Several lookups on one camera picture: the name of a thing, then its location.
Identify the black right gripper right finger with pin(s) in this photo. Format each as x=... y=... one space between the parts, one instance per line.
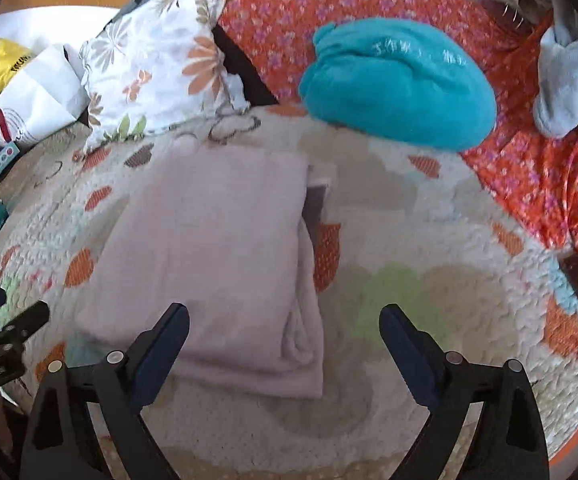
x=509 y=440

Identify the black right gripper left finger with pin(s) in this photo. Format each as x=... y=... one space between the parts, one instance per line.
x=61 y=441

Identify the pale pink grey knit garment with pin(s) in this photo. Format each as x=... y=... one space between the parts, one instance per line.
x=221 y=231

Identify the heart pattern quilted bedspread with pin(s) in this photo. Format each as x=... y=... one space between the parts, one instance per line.
x=398 y=224

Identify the white plastic bag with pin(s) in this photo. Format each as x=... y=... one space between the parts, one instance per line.
x=44 y=97

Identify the white floral pillow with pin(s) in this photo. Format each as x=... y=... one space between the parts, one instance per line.
x=156 y=69

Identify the grey white cloth pile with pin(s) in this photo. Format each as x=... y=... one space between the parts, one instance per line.
x=555 y=109

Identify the teal folded cloth bundle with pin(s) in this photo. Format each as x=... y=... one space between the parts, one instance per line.
x=399 y=80

